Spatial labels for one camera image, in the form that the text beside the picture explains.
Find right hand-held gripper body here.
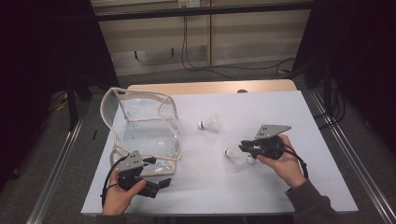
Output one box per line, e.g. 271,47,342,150
254,124,292,161

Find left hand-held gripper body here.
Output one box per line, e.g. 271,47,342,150
117,150,159,199

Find clear tote bag beige trim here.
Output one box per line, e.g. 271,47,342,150
99,87,183,177

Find person's right hand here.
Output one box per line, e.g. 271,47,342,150
257,133,307,190

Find person's left hand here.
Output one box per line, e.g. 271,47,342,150
102,170,147,217

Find white table sheet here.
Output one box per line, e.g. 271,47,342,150
80,90,359,217

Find black metal stand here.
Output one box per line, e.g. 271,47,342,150
66,74,94,132

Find dark curtain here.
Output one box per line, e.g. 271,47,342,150
0,0,120,190
292,0,396,153

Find black horizontal bar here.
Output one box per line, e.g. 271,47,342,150
92,1,316,22

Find left hand-held gripper cable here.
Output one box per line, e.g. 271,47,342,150
100,154,129,209

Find hand-held gripper cable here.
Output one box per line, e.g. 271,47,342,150
100,154,129,209
276,145,309,180

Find right hand-held gripper cable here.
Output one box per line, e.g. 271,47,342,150
276,145,309,180

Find black floor cables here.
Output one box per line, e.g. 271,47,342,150
312,90,347,130

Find metal floor rail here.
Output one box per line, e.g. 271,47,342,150
307,90,396,224
26,118,83,224

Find black wall cable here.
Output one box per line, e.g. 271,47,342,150
181,15,297,81

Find white wall socket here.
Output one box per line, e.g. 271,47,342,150
177,0,201,8

